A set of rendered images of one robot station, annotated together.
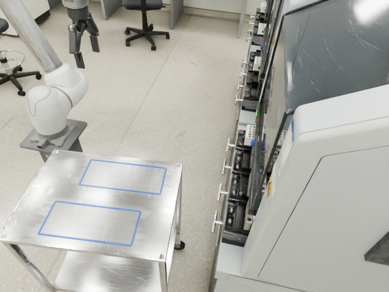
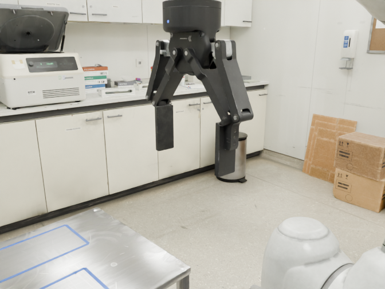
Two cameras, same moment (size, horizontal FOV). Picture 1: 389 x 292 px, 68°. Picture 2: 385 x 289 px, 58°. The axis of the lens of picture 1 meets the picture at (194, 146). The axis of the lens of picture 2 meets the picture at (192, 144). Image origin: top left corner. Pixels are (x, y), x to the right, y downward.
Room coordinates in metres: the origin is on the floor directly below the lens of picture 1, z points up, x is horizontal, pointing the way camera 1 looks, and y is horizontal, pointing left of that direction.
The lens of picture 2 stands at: (1.38, 0.11, 1.35)
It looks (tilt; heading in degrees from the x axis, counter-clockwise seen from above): 17 degrees down; 132
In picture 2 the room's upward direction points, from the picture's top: straight up
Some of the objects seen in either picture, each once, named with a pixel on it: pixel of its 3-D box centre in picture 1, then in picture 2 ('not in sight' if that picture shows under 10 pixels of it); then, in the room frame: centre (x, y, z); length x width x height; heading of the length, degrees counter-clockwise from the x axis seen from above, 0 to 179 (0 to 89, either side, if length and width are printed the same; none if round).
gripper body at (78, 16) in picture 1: (79, 18); (192, 38); (1.07, 0.46, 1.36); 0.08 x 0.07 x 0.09; 171
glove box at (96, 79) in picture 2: not in sight; (91, 79); (-1.40, 1.84, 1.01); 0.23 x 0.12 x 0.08; 80
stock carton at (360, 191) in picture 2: not in sight; (363, 184); (0.64, 3.18, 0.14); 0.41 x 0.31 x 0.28; 175
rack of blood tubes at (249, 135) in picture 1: (275, 140); not in sight; (1.04, -0.39, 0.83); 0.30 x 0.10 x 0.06; 81
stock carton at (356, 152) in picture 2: not in sight; (366, 154); (0.63, 3.17, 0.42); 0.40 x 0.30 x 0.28; 168
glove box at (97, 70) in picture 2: not in sight; (93, 69); (-1.39, 1.86, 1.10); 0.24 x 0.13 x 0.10; 79
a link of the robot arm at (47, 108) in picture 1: (46, 108); (302, 268); (1.13, 0.76, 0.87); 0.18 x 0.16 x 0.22; 165
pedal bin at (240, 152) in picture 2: not in sight; (231, 156); (-0.52, 2.82, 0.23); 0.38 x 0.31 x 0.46; 171
